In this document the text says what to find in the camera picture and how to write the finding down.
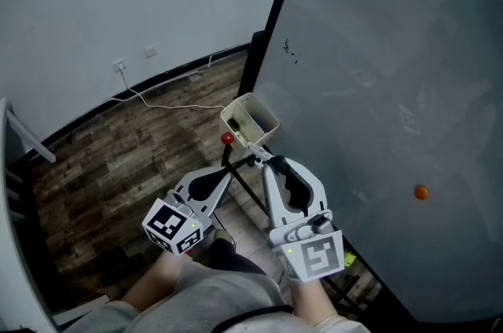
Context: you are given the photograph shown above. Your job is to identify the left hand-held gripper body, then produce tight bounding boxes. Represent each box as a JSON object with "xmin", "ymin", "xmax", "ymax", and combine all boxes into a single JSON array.
[{"xmin": 141, "ymin": 188, "xmax": 215, "ymax": 256}]

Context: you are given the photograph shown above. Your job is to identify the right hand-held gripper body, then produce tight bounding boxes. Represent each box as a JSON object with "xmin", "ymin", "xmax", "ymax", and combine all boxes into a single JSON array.
[{"xmin": 268, "ymin": 207, "xmax": 345, "ymax": 283}]

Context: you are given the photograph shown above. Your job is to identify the person's left forearm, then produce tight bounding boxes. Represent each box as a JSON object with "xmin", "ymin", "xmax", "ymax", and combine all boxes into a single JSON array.
[{"xmin": 121, "ymin": 252, "xmax": 185, "ymax": 313}]

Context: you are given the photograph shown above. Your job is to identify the person's right forearm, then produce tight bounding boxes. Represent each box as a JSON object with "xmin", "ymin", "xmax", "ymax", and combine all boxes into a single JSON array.
[{"xmin": 290, "ymin": 278, "xmax": 339, "ymax": 328}]

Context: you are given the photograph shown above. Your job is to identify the blue object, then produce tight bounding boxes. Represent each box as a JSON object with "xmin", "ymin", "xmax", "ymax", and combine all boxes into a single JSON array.
[{"xmin": 251, "ymin": 113, "xmax": 272, "ymax": 130}]

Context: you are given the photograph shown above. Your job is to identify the large black-framed whiteboard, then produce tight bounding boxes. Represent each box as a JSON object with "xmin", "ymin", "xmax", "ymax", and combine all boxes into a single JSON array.
[{"xmin": 251, "ymin": 0, "xmax": 503, "ymax": 324}]

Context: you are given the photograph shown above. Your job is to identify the person's beige shoe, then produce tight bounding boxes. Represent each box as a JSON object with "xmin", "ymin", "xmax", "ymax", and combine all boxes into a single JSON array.
[{"xmin": 213, "ymin": 229, "xmax": 237, "ymax": 251}]

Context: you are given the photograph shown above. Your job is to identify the white plastic holder bin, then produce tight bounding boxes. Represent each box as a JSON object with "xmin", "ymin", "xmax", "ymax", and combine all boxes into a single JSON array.
[{"xmin": 218, "ymin": 92, "xmax": 281, "ymax": 150}]

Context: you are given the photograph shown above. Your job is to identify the person's black trouser leg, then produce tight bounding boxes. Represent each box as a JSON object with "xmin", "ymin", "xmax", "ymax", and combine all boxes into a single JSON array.
[{"xmin": 207, "ymin": 236, "xmax": 268, "ymax": 276}]

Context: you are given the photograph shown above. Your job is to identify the person's grey shirt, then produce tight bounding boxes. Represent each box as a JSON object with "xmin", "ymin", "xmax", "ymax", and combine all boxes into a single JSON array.
[{"xmin": 64, "ymin": 270, "xmax": 370, "ymax": 333}]

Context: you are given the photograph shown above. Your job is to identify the white desk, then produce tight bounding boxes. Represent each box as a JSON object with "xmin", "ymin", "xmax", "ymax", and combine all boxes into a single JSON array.
[{"xmin": 0, "ymin": 97, "xmax": 110, "ymax": 333}]

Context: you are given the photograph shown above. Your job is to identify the black shoulder strap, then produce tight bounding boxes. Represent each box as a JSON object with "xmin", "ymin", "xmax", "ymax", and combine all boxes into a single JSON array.
[{"xmin": 211, "ymin": 306, "xmax": 294, "ymax": 333}]

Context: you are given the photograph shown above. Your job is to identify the white power cable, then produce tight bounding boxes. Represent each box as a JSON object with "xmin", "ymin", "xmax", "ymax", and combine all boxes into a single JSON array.
[{"xmin": 111, "ymin": 66, "xmax": 226, "ymax": 111}]

